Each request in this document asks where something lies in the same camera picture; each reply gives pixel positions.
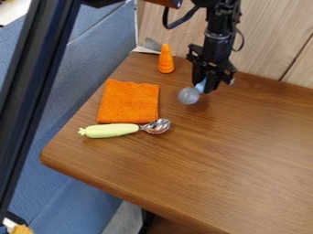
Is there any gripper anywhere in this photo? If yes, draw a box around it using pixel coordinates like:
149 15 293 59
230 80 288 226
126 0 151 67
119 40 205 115
184 43 239 95

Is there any orange toy carrot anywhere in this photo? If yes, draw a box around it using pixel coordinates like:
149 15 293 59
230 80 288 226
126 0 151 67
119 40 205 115
156 43 177 75

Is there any yellow handled silver spoon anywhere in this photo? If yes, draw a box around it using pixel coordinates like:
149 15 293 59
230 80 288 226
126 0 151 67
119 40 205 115
77 118 173 140

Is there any orange cloth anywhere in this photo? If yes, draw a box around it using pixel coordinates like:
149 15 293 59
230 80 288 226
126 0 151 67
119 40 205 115
95 79 162 125

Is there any black metal frame post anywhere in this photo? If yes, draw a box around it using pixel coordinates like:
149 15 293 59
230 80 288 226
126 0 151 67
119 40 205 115
0 0 83 215

